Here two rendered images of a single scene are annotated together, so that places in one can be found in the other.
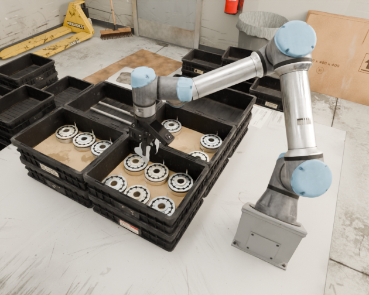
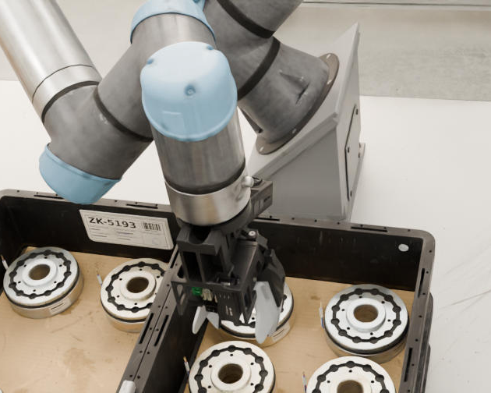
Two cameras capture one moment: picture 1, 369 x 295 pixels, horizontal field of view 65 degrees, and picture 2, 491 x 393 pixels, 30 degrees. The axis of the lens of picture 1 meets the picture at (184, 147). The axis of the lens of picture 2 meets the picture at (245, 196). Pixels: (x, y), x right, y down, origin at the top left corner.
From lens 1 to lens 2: 1.13 m
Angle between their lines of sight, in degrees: 66
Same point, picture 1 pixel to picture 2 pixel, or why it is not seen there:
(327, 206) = not seen: hidden behind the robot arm
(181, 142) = (43, 373)
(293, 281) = (382, 135)
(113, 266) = not seen: outside the picture
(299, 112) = not seen: outside the picture
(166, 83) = (198, 37)
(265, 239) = (351, 128)
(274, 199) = (292, 68)
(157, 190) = (292, 369)
